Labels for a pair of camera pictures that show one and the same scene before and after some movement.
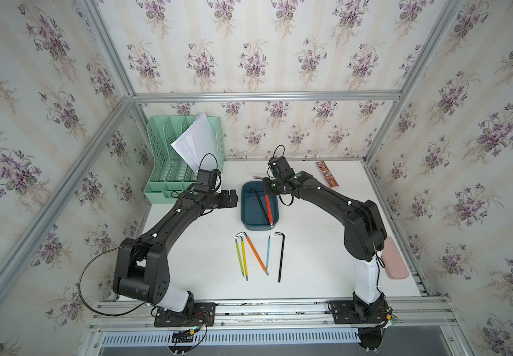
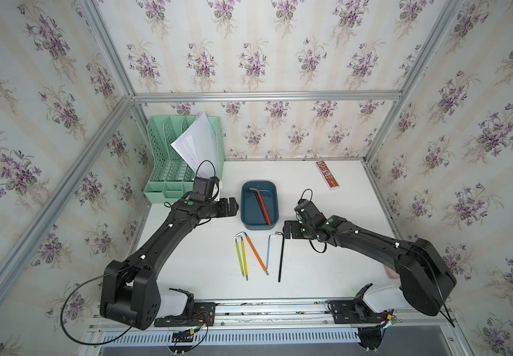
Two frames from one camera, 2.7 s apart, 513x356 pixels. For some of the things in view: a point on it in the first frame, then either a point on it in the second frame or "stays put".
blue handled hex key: [267, 251] stays put
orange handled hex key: [255, 251] stays put
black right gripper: [265, 189] → [292, 226]
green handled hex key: [239, 254] stays put
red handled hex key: [269, 211] → [263, 205]
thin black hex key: [282, 251] stays put
